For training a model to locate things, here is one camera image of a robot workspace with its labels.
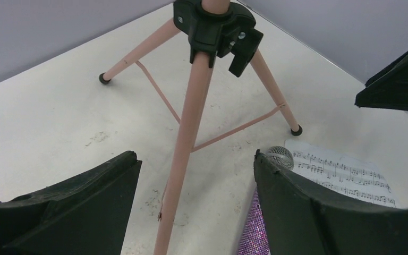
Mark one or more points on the right sheet music page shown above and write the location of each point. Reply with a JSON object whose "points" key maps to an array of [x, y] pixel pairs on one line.
{"points": [[341, 173]]}

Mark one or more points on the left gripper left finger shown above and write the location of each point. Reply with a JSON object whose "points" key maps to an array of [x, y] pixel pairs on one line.
{"points": [[85, 214]]}

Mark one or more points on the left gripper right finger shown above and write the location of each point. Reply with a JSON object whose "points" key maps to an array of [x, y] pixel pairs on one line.
{"points": [[303, 217]]}

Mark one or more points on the pink music stand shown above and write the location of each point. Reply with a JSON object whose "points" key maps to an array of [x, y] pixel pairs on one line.
{"points": [[214, 29]]}

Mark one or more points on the purple glitter microphone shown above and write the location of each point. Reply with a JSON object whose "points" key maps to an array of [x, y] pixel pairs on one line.
{"points": [[253, 238]]}

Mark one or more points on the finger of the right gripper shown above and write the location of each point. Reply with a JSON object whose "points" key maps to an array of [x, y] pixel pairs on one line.
{"points": [[388, 89]]}

